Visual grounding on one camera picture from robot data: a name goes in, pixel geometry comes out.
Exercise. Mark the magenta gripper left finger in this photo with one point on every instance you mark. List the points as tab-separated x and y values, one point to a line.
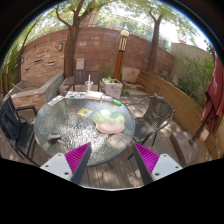
70	166

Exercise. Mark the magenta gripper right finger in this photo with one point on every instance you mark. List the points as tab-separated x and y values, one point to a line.
153	166

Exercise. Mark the pastel cloud mouse pad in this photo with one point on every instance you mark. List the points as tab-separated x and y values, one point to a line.
109	121

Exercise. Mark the umbrella base block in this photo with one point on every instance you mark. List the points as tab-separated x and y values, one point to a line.
189	154

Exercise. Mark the round glass patio table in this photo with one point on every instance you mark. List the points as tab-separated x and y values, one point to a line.
76	130

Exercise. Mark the yellow sticky note pad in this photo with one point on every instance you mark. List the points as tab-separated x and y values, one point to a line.
84	112

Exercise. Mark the black wicker chair right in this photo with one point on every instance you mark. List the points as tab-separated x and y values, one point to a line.
157	116

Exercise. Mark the black patio chair left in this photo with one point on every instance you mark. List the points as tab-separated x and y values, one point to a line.
18	130

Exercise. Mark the white remote on table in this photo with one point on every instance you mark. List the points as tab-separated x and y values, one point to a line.
55	100

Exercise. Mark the open book on table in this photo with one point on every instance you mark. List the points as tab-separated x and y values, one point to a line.
84	95

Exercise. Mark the green marker pen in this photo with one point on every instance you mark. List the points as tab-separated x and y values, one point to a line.
117	102

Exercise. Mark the clear plastic cup with straw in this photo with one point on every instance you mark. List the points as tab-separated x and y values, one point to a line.
88	84

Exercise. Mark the closed red patio umbrella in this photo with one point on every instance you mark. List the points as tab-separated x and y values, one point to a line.
214	96

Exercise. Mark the white square planter box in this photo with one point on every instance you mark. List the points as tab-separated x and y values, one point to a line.
112	87

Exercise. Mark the dark chair behind table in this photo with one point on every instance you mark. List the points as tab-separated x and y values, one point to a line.
81	76

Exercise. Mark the right tree trunk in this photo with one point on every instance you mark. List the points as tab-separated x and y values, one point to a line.
154	43

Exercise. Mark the tree trunk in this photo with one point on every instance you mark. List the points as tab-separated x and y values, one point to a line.
154	43
72	34

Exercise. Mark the left tree trunk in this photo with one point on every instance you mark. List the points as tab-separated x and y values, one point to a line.
72	34

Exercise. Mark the wooden lamp post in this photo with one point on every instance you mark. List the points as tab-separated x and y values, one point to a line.
121	49

